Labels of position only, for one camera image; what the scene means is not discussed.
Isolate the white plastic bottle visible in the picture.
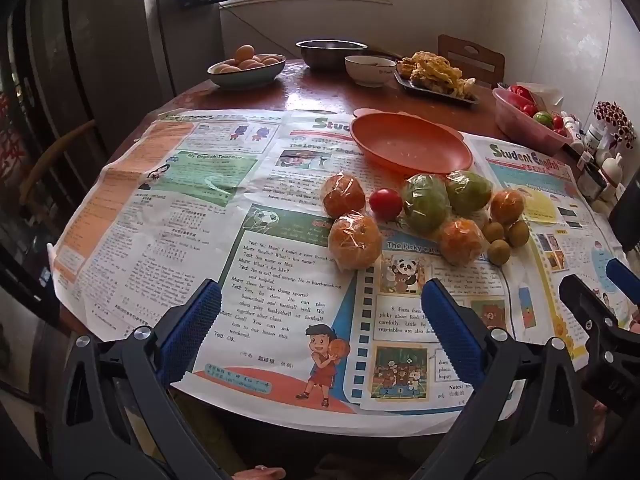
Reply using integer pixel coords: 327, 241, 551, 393
585, 122, 607, 153

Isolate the white plastic bag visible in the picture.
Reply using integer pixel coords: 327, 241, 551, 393
527, 81, 565, 111

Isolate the pile of brown eggs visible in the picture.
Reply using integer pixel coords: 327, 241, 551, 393
215, 45, 281, 72

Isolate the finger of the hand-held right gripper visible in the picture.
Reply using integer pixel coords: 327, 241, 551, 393
559, 274, 640, 406
606, 258, 640, 306

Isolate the pale green egg bowl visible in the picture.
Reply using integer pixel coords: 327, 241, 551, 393
207, 54, 287, 90

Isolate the grey steel refrigerator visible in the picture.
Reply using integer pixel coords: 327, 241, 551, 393
25, 0, 173, 171

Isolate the wooden chair back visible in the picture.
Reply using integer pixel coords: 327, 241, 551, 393
437, 35, 506, 88

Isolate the white figurine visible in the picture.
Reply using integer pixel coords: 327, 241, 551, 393
601, 152, 624, 187

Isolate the colourful printed newspaper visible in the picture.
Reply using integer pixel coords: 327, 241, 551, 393
50, 107, 516, 421

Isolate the stainless steel bowl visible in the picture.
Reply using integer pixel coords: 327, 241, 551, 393
295, 39, 368, 71

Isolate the red paper decal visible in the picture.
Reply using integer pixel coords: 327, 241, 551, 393
0, 91, 18, 181

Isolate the pile of fried food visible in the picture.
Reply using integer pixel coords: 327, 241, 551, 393
397, 51, 476, 98

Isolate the red tomato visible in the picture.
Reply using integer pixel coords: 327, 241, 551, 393
369, 188, 404, 222

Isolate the large plastic-wrapped orange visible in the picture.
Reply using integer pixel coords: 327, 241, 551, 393
328, 211, 383, 273

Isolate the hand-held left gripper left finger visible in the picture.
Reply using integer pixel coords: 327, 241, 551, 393
50, 279, 236, 480

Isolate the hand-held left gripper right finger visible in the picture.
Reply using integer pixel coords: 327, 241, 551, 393
421, 279, 601, 480

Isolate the white ceramic bowl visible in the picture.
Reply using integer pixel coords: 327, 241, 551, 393
345, 55, 398, 88

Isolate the pink plastic basin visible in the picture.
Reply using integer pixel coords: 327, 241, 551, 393
492, 87, 576, 156

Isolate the plastic-wrapped green tomato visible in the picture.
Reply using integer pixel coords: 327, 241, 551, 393
401, 174, 452, 235
445, 170, 493, 217

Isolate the dark metal tray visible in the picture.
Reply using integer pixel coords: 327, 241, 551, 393
393, 67, 480, 107

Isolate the orange plastic plate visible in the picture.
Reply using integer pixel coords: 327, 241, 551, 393
350, 108, 473, 175

